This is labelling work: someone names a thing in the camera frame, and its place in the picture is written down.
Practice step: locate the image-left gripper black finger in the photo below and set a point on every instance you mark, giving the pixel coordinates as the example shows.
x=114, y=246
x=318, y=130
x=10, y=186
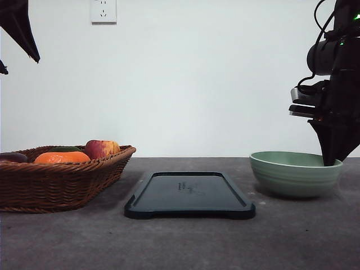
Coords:
x=15, y=19
x=3, y=69

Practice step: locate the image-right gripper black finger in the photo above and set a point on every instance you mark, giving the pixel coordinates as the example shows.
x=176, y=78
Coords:
x=347, y=138
x=327, y=136

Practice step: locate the black image-right gripper body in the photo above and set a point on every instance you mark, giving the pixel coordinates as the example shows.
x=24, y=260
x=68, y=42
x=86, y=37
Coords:
x=338, y=109

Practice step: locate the green ceramic bowl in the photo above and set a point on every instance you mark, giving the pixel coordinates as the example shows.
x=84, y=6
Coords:
x=294, y=173

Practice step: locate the brown wicker basket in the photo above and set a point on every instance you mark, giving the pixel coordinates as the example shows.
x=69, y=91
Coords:
x=59, y=187

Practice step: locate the dark purple eggplant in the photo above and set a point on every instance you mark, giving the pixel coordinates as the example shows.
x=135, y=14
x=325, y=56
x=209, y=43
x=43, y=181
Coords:
x=13, y=156

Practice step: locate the dark green avocado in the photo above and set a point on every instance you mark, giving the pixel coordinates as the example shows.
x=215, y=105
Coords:
x=64, y=149

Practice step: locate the orange tangerine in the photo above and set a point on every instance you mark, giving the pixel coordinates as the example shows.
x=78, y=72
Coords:
x=62, y=157

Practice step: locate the red yellow apple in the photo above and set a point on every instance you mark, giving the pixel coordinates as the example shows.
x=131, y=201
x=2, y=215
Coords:
x=100, y=148

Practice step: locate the dark rectangular tray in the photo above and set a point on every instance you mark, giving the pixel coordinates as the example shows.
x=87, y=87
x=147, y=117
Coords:
x=188, y=195

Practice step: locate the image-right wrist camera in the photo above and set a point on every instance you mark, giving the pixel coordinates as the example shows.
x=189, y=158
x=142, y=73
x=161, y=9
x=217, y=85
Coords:
x=304, y=98

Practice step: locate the white wall socket left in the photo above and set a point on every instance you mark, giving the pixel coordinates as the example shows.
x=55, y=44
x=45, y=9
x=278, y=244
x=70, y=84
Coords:
x=103, y=13

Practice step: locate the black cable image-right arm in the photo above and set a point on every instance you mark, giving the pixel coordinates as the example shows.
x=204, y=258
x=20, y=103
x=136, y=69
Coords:
x=323, y=31

